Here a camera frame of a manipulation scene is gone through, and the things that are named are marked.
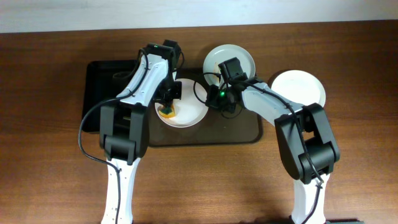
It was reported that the green and yellow sponge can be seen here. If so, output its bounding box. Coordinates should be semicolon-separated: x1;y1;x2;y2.
157;105;176;118

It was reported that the white plate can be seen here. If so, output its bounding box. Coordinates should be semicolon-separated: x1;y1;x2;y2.
271;70;326;107
154;78;208;128

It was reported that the pale blue plate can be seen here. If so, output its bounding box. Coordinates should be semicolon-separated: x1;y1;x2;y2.
203;44;256;86

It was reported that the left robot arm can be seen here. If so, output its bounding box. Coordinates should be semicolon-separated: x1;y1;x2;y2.
99;40;182;223

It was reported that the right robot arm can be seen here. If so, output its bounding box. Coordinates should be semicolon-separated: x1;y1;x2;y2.
205;57;340;223

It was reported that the brown plastic serving tray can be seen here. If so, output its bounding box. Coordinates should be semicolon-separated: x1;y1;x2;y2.
149;68;263;147

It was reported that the black plastic tray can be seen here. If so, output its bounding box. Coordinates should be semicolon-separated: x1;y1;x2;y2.
82;60;137;133

